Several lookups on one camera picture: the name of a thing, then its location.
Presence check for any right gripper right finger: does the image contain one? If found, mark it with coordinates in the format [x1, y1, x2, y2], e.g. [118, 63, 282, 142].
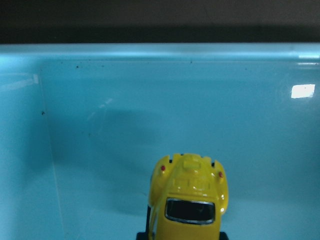
[219, 231, 229, 240]

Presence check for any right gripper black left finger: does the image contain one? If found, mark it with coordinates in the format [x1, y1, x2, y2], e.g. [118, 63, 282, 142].
[136, 232, 149, 240]

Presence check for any yellow beetle toy car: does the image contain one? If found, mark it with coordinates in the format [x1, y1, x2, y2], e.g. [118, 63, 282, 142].
[144, 153, 229, 240]

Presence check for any turquoise plastic bin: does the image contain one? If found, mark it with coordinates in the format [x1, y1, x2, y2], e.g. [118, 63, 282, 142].
[0, 43, 320, 240]

